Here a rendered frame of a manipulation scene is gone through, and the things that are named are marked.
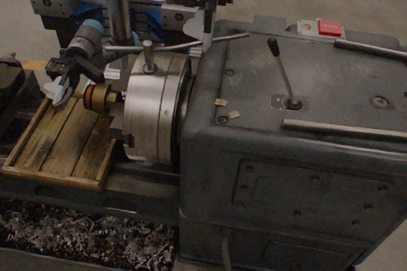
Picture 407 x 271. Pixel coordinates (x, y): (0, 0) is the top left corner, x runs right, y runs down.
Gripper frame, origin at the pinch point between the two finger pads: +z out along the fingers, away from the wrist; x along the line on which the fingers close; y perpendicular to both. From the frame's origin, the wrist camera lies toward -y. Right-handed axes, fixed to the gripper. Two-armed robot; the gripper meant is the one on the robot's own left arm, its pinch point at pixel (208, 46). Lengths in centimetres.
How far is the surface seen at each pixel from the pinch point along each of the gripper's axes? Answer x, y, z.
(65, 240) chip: -10, 44, 80
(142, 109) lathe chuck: -1.1, 14.6, 18.3
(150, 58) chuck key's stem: -6.1, 14.1, 7.0
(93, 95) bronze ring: -12.0, 31.4, 22.2
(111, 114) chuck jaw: -7.0, 24.5, 24.2
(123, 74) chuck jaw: -16.3, 24.3, 16.6
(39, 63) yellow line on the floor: -168, 141, 84
